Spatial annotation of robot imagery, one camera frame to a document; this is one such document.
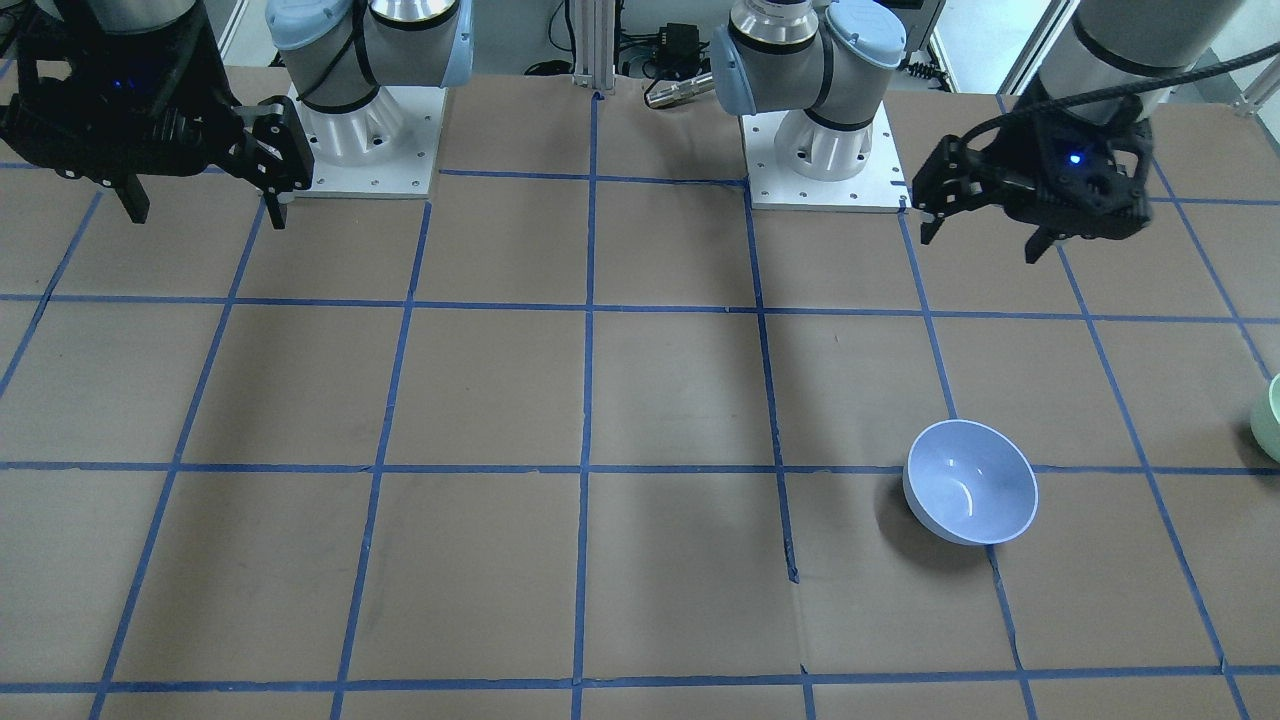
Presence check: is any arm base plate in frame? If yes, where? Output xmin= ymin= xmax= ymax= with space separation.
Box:
xmin=740 ymin=102 xmax=911 ymax=213
xmin=296 ymin=86 xmax=451 ymax=199

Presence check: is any blue bowl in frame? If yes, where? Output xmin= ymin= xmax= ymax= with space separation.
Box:
xmin=902 ymin=419 xmax=1041 ymax=546

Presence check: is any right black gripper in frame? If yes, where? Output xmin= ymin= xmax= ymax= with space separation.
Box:
xmin=3 ymin=1 xmax=315 ymax=231

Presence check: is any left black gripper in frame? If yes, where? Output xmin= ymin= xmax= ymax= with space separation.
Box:
xmin=911 ymin=100 xmax=1153 ymax=265

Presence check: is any silver metal connector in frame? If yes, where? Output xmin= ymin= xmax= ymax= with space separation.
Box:
xmin=643 ymin=72 xmax=716 ymax=110

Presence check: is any black power adapter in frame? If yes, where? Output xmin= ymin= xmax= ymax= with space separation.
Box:
xmin=655 ymin=23 xmax=701 ymax=77

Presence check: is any green bowl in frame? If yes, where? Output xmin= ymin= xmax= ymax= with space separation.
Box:
xmin=1249 ymin=374 xmax=1280 ymax=462

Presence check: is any aluminium frame post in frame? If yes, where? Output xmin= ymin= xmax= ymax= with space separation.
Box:
xmin=566 ymin=1 xmax=618 ymax=96

